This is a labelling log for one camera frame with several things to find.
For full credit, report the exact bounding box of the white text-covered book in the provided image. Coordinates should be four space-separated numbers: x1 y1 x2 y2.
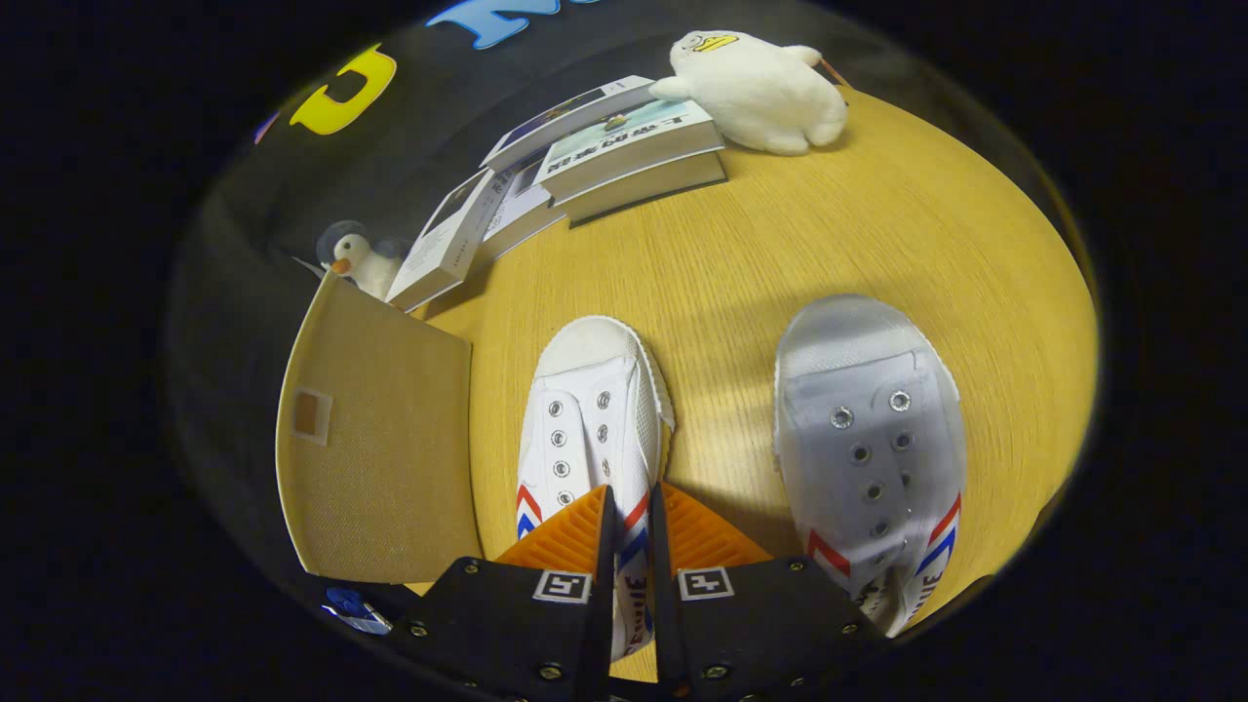
478 156 566 264

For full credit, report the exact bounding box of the white canvas shoe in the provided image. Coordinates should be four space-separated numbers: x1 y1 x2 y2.
773 294 968 640
515 315 676 664

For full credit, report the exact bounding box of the beige fabric storage box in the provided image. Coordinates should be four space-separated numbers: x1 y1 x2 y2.
276 271 486 586

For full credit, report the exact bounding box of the book with portrait cover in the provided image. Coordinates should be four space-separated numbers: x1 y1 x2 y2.
385 168 513 315

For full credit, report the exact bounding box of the black backdrop cloth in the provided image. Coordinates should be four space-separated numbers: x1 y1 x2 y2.
166 0 878 605

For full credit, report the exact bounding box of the white duck plush toy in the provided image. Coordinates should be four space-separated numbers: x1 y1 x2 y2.
648 29 849 157

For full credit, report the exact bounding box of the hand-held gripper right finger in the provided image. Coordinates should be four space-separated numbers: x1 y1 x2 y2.
648 483 888 702

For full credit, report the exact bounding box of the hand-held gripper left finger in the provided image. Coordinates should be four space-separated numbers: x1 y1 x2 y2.
390 485 620 702

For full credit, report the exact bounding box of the grey penguin plush toy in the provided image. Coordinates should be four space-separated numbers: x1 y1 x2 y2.
315 220 410 301

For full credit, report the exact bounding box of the dark-edged thick book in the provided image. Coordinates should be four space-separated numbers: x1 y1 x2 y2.
565 148 729 229

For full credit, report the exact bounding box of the book with night photo cover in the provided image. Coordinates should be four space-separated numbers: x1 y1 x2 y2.
480 75 656 175

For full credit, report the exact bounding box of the book with pale sky cover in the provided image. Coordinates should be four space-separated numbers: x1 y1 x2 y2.
531 97 724 204

